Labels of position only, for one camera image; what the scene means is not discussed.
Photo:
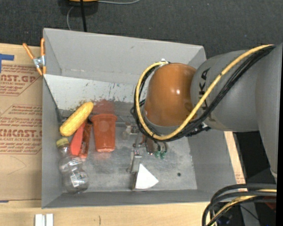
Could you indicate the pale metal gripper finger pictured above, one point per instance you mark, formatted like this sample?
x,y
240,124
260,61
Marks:
x,y
129,131
135,162

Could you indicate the white wedge-shaped piece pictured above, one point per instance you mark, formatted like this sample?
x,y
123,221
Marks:
x,y
144,178

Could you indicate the orange plastic cup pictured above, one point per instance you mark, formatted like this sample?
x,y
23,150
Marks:
x,y
104,132

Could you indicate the orange tube with black cap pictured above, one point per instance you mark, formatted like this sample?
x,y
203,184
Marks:
x,y
86,138

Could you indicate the red-orange flat wedge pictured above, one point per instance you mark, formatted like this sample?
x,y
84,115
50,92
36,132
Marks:
x,y
76,140

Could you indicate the yellow toy corn cob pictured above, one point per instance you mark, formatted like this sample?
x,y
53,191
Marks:
x,y
76,119

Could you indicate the clear plastic bottle, yellow cap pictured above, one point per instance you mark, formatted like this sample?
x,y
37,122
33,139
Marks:
x,y
72,170

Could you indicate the grey metal bin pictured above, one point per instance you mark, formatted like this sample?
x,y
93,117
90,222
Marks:
x,y
125,60

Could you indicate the brown cardboard board, red print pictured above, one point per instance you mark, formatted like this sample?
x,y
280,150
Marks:
x,y
19,128

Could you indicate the black cylinder on white bracket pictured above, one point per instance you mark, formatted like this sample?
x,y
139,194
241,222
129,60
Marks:
x,y
200,129

